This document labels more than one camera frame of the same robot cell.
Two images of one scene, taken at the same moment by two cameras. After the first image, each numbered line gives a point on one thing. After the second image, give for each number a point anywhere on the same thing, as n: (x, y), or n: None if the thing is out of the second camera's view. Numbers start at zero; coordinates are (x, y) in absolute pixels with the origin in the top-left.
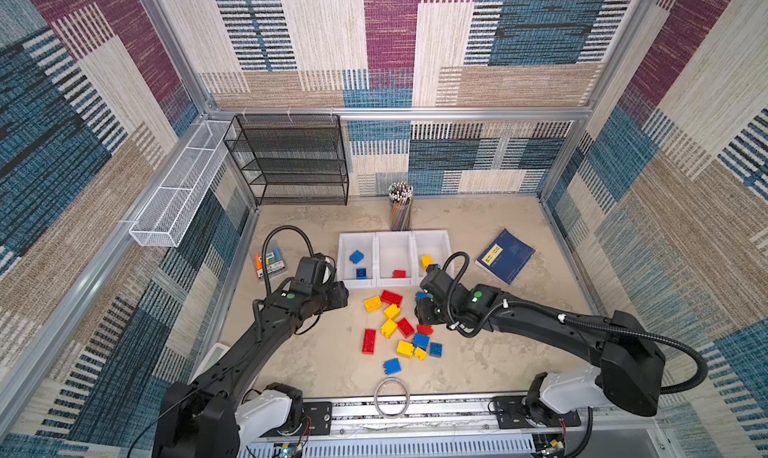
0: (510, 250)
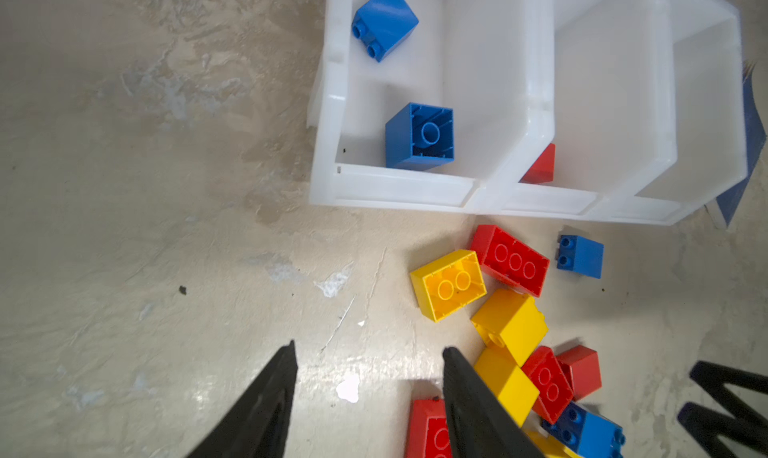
0: (756, 141)
